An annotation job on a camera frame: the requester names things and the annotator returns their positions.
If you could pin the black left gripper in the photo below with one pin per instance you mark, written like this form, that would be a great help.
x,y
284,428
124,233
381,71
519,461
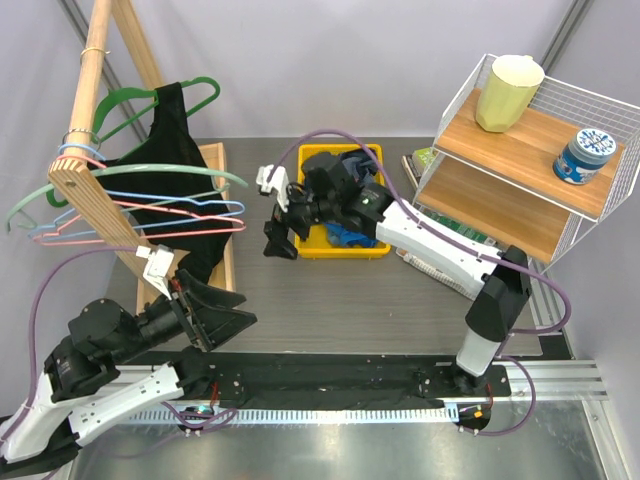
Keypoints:
x,y
211,325

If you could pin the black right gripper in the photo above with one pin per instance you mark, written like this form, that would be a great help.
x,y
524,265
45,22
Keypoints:
x,y
277,230

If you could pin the mint green hanger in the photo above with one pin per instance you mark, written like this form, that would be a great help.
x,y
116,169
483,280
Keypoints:
x,y
120,170

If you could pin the dark navy tank top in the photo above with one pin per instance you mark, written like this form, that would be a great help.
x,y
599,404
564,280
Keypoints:
x,y
340,176

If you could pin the black tank top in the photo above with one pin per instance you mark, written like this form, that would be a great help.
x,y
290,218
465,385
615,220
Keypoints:
x,y
203,252

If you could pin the light blue wire hanger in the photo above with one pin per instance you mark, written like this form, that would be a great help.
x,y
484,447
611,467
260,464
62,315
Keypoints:
x,y
209,152

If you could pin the dark green hanger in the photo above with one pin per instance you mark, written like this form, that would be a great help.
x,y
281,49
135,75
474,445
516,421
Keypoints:
x,y
125,100

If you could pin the pink wire hanger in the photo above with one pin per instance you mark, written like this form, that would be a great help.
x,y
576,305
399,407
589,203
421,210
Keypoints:
x,y
188,224

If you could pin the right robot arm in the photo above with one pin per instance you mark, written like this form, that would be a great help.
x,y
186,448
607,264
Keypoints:
x,y
493,279

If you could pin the yellow plastic tray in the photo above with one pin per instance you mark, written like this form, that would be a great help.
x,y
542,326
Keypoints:
x,y
317,245

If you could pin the green box on shelf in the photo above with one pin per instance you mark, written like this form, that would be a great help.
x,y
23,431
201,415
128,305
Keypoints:
x,y
419,166

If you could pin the wooden clothes rack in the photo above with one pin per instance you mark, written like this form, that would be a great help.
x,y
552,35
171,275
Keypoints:
x,y
69,172

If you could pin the pale green mug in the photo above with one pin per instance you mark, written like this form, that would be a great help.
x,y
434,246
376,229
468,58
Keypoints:
x,y
512,83

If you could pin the blue lidded jar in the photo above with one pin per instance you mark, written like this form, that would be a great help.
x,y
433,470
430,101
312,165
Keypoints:
x,y
584,156

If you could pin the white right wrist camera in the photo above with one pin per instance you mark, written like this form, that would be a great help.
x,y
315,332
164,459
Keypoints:
x,y
273,180

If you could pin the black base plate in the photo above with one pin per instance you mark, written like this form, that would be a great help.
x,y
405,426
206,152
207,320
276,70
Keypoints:
x,y
326,382

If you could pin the slotted metal rail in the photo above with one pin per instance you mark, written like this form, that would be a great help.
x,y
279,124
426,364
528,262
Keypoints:
x,y
159,415

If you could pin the white wire wooden shelf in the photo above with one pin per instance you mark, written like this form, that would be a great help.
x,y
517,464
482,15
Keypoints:
x,y
503,184

